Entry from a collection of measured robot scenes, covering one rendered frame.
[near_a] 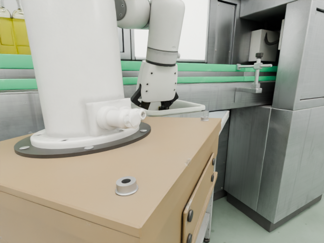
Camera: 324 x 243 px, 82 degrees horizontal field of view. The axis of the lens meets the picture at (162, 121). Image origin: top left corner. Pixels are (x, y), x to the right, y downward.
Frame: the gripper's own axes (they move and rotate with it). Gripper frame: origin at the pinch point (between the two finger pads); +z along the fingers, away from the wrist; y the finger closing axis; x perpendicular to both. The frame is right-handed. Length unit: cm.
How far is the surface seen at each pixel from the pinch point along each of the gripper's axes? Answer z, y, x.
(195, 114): -4.9, -5.9, 10.2
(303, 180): 47, -98, 18
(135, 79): -4.2, -2.6, -20.3
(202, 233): 60, -28, 11
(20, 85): -5.9, 30.5, -12.3
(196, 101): 4.0, -29.5, -14.9
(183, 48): -14, -35, -39
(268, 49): -18, -97, -33
